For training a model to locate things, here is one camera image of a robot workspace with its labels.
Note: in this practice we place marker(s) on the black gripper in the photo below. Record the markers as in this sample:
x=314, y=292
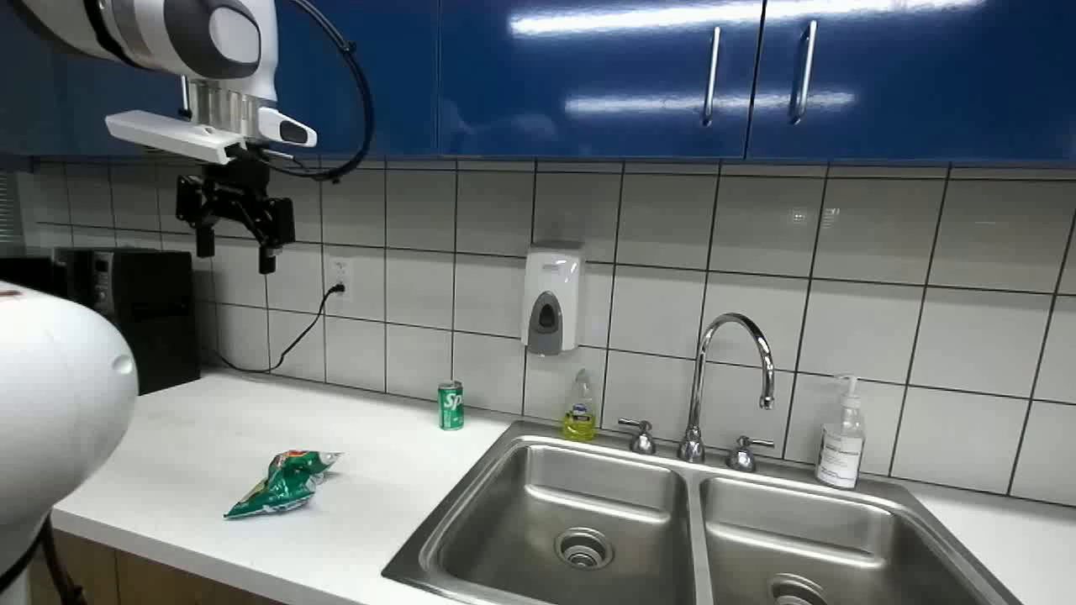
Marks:
x=237, y=192

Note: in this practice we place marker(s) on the green chip packet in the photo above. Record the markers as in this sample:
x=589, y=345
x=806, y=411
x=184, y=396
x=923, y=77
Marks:
x=286, y=484

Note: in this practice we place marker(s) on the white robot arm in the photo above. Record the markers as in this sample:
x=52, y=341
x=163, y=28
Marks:
x=227, y=54

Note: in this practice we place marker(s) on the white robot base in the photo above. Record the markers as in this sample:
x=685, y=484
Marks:
x=68, y=388

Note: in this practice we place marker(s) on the stainless steel double sink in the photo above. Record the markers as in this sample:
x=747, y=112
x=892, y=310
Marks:
x=553, y=523

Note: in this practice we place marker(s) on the chrome sink faucet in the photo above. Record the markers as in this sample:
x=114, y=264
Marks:
x=692, y=438

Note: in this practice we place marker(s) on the black microwave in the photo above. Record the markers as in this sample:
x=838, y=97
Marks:
x=144, y=292

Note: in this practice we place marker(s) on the green soda can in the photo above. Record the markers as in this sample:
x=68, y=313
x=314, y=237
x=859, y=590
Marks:
x=451, y=405

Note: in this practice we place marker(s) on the blue upper cabinet left door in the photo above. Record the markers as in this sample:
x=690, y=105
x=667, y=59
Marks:
x=523, y=77

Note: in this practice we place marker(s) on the blue cabinet door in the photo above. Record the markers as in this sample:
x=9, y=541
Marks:
x=523, y=77
x=913, y=81

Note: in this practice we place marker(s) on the yellow dish soap bottle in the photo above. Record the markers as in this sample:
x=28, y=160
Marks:
x=580, y=411

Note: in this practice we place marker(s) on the blue upper cabinet right door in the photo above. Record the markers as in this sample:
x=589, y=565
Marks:
x=913, y=81

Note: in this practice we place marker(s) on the clear hand soap pump bottle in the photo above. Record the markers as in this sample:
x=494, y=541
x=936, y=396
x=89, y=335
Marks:
x=841, y=440

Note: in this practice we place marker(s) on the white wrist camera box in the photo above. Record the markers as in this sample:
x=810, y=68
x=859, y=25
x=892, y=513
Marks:
x=210, y=141

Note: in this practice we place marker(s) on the white wall soap dispenser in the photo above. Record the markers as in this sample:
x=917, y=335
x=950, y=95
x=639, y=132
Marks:
x=553, y=286

